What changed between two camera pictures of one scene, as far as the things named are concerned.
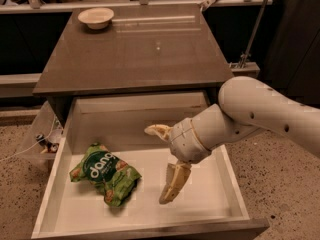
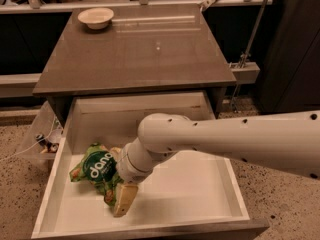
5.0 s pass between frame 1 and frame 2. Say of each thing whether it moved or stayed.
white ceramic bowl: stayed
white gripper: moved
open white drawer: stayed
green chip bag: stayed
